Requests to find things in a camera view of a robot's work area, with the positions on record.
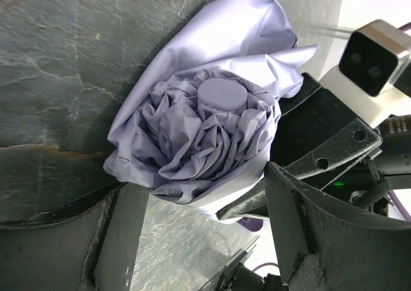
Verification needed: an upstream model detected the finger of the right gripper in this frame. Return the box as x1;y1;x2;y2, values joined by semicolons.
216;179;269;221

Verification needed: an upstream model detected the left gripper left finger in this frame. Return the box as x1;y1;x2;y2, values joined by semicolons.
1;184;148;290

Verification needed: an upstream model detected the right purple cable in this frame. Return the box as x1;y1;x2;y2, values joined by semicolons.
387;190;411;223

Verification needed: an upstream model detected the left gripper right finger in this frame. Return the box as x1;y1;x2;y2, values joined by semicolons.
264;163;410;290

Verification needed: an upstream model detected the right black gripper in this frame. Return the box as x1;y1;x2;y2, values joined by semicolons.
270;73;382;179

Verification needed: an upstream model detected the lavender folding umbrella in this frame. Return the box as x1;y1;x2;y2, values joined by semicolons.
103;0;316;220

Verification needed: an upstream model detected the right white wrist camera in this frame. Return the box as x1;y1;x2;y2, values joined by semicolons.
320;19;410;128

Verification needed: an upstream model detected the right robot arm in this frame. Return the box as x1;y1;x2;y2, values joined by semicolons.
270;73;410;202

